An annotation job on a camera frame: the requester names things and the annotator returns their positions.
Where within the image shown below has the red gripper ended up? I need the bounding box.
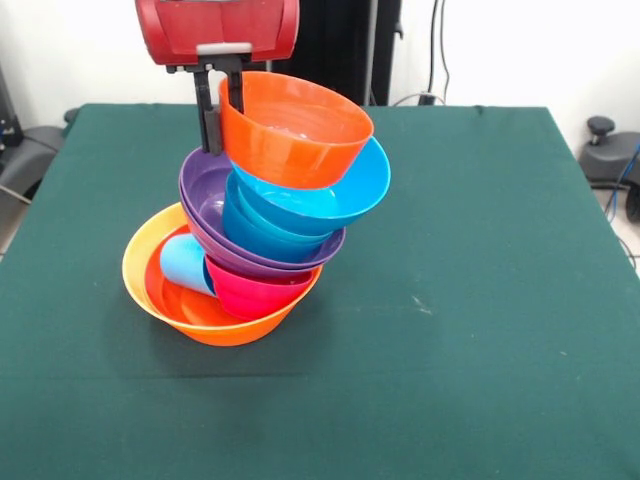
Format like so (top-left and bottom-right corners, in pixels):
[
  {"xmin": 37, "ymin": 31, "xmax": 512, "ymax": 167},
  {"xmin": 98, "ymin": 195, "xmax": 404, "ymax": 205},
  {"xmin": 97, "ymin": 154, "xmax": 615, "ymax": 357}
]
[{"xmin": 134, "ymin": 0, "xmax": 301, "ymax": 156}]

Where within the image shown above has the orange bowl with ring pattern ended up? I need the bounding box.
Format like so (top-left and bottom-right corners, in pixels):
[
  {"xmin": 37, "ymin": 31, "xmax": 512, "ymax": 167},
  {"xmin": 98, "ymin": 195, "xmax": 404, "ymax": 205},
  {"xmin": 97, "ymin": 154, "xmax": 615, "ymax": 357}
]
[{"xmin": 218, "ymin": 70, "xmax": 376, "ymax": 190}]

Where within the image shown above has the purple bowl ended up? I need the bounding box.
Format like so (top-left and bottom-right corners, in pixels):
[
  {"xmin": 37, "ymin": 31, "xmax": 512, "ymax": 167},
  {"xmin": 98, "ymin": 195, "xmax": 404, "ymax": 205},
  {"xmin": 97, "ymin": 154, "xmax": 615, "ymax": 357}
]
[
  {"xmin": 178, "ymin": 182, "xmax": 346, "ymax": 281},
  {"xmin": 178, "ymin": 149, "xmax": 348, "ymax": 267}
]

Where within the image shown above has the blue bowl with ring pattern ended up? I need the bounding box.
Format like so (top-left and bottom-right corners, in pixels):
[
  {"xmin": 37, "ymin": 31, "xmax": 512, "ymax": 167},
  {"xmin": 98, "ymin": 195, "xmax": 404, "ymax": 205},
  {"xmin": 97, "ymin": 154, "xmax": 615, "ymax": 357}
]
[{"xmin": 222, "ymin": 172, "xmax": 334, "ymax": 265}]

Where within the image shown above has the cyan ribbed bowl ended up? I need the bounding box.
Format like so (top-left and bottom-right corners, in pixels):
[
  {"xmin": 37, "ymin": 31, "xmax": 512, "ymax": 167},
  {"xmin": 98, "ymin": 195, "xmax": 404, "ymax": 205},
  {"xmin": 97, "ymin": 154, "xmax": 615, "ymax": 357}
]
[{"xmin": 235, "ymin": 184, "xmax": 344, "ymax": 250}]

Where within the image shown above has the large blue bowl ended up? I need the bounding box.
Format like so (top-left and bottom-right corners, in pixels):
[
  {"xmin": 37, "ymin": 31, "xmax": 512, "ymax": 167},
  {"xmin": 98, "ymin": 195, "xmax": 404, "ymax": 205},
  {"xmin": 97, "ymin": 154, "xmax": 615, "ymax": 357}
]
[{"xmin": 229, "ymin": 135, "xmax": 392, "ymax": 240}]

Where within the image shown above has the blue cup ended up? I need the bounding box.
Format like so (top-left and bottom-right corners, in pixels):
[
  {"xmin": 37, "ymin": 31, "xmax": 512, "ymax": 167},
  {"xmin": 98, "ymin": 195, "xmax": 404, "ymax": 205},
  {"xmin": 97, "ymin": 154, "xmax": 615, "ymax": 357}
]
[{"xmin": 159, "ymin": 233, "xmax": 218, "ymax": 298}]

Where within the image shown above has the large orange bowl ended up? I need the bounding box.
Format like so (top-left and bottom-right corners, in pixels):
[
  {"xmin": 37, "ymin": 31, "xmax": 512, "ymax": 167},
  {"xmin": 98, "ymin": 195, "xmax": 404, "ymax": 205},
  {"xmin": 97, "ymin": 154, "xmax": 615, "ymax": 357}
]
[{"xmin": 121, "ymin": 202, "xmax": 324, "ymax": 348}]

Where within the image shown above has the magenta bowl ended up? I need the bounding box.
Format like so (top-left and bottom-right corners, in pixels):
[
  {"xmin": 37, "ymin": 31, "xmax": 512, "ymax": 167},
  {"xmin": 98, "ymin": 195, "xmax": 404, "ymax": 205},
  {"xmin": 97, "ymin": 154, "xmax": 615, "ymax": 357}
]
[{"xmin": 203, "ymin": 255, "xmax": 324, "ymax": 323}]

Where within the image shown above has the dark green tablecloth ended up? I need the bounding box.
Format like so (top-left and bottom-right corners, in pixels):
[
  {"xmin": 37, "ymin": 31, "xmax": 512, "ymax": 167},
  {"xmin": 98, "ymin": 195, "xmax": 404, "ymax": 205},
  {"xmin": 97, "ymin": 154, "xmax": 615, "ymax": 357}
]
[{"xmin": 0, "ymin": 102, "xmax": 640, "ymax": 480}]

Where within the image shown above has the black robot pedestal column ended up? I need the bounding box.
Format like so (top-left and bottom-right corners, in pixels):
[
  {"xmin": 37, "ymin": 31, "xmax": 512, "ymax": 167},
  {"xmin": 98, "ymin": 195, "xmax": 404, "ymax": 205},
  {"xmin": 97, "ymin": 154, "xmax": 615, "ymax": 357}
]
[{"xmin": 269, "ymin": 0, "xmax": 404, "ymax": 106}]

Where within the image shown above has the dark grey pedestal foot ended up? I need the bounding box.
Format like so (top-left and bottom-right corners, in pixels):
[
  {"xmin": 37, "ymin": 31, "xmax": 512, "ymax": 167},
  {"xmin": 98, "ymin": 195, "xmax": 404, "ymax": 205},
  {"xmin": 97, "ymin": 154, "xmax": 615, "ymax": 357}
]
[
  {"xmin": 578, "ymin": 115, "xmax": 640, "ymax": 185},
  {"xmin": 0, "ymin": 107, "xmax": 81, "ymax": 201}
]

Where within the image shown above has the black wall cable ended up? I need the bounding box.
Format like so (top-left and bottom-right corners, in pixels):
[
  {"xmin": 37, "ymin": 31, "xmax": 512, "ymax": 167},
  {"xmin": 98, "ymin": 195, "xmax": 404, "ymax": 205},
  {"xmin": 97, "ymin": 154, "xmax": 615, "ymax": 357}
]
[{"xmin": 392, "ymin": 0, "xmax": 451, "ymax": 107}]

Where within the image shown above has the blue cable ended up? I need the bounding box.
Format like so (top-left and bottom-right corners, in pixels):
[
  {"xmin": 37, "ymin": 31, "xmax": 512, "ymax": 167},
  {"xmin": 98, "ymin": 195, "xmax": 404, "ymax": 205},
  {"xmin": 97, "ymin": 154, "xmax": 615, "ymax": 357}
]
[{"xmin": 604, "ymin": 144, "xmax": 640, "ymax": 221}]

